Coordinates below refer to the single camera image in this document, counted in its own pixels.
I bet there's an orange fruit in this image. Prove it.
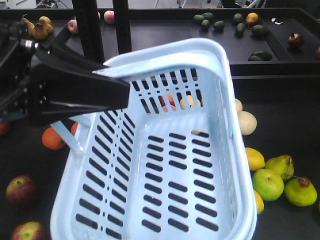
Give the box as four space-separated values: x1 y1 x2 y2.
41 127 66 150

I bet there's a yellow lemon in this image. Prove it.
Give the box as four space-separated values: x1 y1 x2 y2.
245 147 265 171

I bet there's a light blue plastic basket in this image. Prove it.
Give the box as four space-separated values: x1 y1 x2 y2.
50 38 257 240

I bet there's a pale white pear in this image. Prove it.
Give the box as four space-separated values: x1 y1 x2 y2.
238 111 258 136

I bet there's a green apple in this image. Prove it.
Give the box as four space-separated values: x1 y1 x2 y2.
252 168 285 202

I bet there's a green yellow pear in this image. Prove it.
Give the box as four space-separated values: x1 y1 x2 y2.
265 154 295 182

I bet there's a dark red apple front left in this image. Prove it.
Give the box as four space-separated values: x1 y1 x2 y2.
5 175 38 206

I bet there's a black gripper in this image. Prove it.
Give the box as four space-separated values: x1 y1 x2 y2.
0 21 130 127

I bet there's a dark red apple front middle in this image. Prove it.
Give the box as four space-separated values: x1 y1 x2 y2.
10 221 47 240

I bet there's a dark red apple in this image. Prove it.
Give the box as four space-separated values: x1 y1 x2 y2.
10 221 47 240
5 175 38 206

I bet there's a black wooden fruit display stand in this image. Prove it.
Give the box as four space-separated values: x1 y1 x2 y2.
0 8 320 240

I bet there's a black upright post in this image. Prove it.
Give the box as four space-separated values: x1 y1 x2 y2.
71 0 105 63

